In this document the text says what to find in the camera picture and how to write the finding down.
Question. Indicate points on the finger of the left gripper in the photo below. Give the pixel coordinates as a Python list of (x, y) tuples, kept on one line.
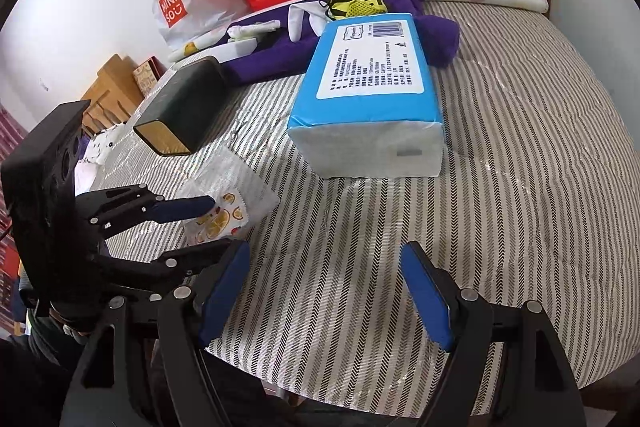
[(164, 272), (106, 213)]

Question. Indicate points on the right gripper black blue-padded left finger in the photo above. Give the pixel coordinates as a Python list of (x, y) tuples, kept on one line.
[(144, 363)]

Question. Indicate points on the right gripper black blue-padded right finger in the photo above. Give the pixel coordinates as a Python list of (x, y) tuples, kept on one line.
[(535, 387)]

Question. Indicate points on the white glove green cuff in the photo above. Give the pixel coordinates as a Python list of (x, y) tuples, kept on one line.
[(312, 12)]

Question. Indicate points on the person's left hand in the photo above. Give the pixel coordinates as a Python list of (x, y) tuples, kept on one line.
[(77, 322)]

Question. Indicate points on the white spotted pillow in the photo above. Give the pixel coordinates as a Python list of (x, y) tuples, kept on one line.
[(95, 153)]

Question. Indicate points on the wooden headboard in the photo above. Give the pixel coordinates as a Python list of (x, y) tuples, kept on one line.
[(113, 97)]

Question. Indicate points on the red striped curtain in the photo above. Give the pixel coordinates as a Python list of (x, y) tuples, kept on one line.
[(11, 134)]

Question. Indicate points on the clear fruit-print plastic packet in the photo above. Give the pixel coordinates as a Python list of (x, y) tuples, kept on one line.
[(241, 198)]

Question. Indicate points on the dark green rectangular box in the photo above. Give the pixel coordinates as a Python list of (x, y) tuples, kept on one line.
[(182, 114)]

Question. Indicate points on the brown patterned box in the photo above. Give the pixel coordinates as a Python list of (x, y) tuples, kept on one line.
[(147, 75)]

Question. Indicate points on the white sponge block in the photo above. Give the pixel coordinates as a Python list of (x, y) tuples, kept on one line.
[(228, 51)]

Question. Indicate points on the purple towel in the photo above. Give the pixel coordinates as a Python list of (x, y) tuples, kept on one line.
[(369, 50)]

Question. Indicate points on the green small tissue packet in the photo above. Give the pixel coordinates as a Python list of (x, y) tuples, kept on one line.
[(255, 31)]

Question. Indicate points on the blue tissue pack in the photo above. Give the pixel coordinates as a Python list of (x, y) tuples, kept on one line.
[(344, 132)]

